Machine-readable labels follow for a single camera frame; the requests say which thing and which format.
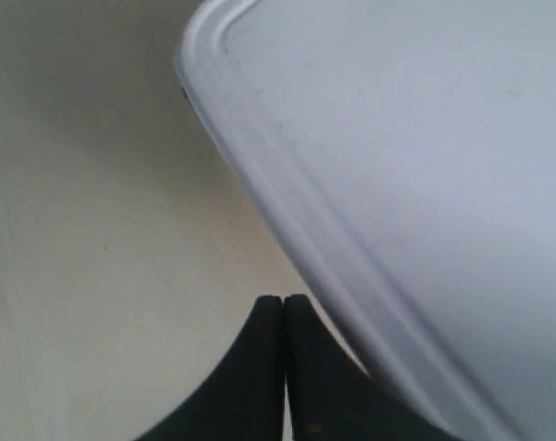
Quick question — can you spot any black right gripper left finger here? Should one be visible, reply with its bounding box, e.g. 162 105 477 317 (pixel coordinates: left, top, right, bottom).
140 296 285 441

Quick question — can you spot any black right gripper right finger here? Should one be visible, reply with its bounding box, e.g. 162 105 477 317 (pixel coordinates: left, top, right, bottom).
284 295 453 441

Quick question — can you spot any white lidded plastic container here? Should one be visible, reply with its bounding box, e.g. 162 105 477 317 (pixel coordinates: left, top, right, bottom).
175 1 556 440

